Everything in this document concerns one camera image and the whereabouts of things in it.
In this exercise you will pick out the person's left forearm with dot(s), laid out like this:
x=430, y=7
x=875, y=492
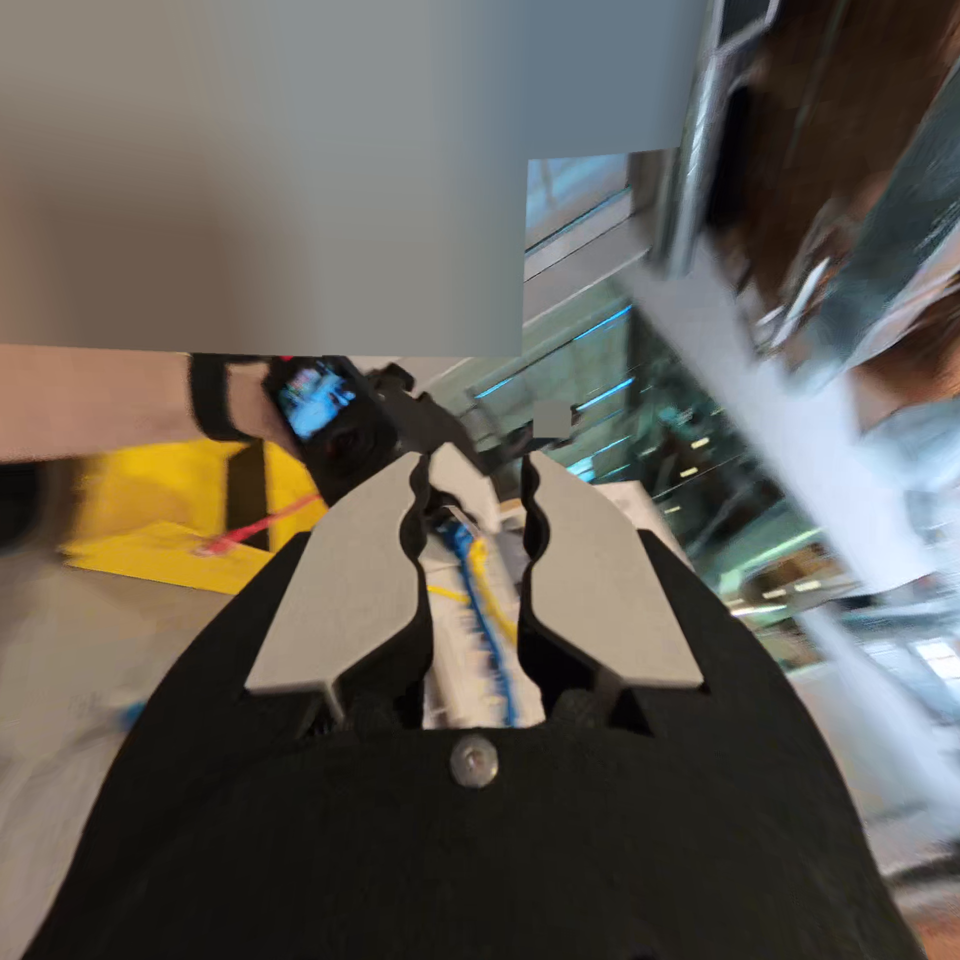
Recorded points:
x=90, y=405

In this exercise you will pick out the yellow plastic bin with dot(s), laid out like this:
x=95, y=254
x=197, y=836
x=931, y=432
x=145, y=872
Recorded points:
x=150, y=517

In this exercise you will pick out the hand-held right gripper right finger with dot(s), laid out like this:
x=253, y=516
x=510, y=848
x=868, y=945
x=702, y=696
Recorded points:
x=607, y=592

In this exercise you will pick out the black wristband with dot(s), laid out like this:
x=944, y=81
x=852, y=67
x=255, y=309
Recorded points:
x=208, y=397

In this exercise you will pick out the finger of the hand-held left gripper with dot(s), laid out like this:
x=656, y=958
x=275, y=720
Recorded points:
x=465, y=480

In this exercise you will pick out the person's left hand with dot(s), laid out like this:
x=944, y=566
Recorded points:
x=247, y=405

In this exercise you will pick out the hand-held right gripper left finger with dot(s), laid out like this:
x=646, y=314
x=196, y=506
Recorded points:
x=352, y=592

